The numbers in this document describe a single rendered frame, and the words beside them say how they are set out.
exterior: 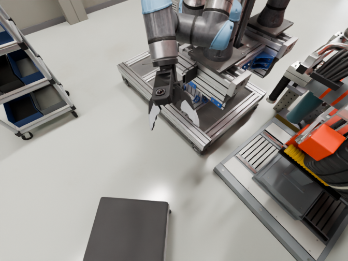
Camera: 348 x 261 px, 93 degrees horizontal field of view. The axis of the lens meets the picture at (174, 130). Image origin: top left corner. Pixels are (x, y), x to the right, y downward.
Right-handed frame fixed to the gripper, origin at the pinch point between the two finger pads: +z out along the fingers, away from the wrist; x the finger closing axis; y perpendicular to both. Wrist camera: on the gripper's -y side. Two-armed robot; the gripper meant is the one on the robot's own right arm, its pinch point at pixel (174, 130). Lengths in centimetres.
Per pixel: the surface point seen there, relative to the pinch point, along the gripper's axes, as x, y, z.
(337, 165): -51, 10, 20
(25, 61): 133, 73, -40
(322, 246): -74, 39, 100
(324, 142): -45.7, 9.4, 11.1
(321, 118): -69, 53, 20
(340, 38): -63, 40, -19
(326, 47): -52, 28, -16
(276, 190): -49, 50, 66
